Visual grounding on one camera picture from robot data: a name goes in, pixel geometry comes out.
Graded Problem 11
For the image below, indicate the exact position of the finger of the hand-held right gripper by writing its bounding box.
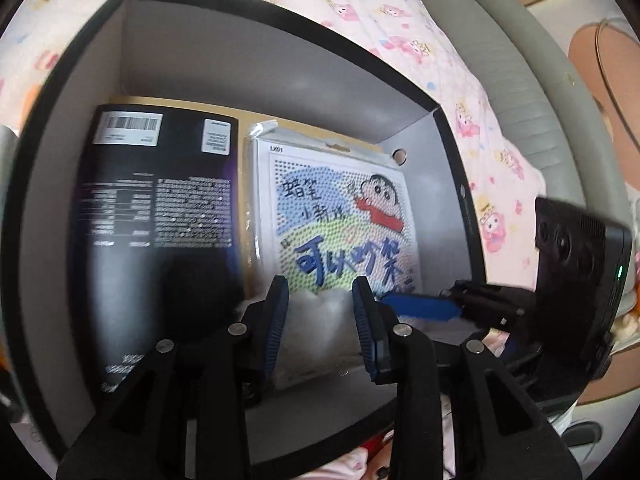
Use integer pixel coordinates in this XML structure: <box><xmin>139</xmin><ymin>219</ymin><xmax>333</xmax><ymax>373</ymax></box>
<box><xmin>440</xmin><ymin>280</ymin><xmax>538</xmax><ymax>311</ymax></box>
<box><xmin>382</xmin><ymin>294</ymin><xmax>526</xmax><ymax>332</ymax></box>

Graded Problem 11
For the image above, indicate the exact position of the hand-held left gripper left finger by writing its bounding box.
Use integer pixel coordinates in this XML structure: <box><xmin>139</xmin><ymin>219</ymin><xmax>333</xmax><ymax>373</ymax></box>
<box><xmin>57</xmin><ymin>275</ymin><xmax>291</xmax><ymax>480</ymax></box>

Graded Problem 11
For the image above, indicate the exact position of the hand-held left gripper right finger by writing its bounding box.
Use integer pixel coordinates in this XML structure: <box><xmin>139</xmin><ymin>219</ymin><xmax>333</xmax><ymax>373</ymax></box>
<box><xmin>351</xmin><ymin>276</ymin><xmax>571</xmax><ymax>480</ymax></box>

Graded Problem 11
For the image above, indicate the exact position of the white plush toy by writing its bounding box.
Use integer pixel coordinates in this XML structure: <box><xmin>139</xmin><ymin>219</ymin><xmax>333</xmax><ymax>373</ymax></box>
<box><xmin>280</xmin><ymin>290</ymin><xmax>478</xmax><ymax>391</ymax></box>

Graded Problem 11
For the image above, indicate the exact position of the cartoon bead art packet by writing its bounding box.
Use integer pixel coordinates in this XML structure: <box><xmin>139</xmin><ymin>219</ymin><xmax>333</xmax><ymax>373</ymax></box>
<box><xmin>245</xmin><ymin>120</ymin><xmax>423</xmax><ymax>391</ymax></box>

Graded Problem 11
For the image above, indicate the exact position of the dark purple product box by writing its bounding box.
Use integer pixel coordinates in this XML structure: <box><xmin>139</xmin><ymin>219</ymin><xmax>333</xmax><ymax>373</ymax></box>
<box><xmin>67</xmin><ymin>104</ymin><xmax>246</xmax><ymax>406</ymax></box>

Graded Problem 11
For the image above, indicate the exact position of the black cardboard box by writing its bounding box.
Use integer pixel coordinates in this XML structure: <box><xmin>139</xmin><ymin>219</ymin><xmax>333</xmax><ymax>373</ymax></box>
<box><xmin>0</xmin><ymin>0</ymin><xmax>488</xmax><ymax>466</ymax></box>

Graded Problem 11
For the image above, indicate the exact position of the pink cartoon print cloth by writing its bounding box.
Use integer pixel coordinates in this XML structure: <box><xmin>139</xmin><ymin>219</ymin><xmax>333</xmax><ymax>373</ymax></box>
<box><xmin>310</xmin><ymin>432</ymin><xmax>401</xmax><ymax>480</ymax></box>

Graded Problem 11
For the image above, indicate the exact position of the yellow screen protector packet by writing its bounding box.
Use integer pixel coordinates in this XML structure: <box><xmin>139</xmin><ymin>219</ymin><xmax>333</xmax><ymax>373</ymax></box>
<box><xmin>107</xmin><ymin>94</ymin><xmax>388</xmax><ymax>291</ymax></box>

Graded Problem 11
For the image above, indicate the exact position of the pink printed blanket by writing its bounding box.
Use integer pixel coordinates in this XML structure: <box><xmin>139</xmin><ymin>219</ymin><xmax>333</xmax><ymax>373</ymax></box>
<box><xmin>0</xmin><ymin>0</ymin><xmax>546</xmax><ymax>271</ymax></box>

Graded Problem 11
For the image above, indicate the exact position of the grey padded bed frame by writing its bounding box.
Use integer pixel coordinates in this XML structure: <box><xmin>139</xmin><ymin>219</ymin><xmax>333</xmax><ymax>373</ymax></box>
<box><xmin>420</xmin><ymin>0</ymin><xmax>611</xmax><ymax>271</ymax></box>

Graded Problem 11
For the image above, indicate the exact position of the thin looped cable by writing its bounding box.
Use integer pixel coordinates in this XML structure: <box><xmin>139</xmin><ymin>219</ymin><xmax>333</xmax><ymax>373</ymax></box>
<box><xmin>594</xmin><ymin>17</ymin><xmax>640</xmax><ymax>131</ymax></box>

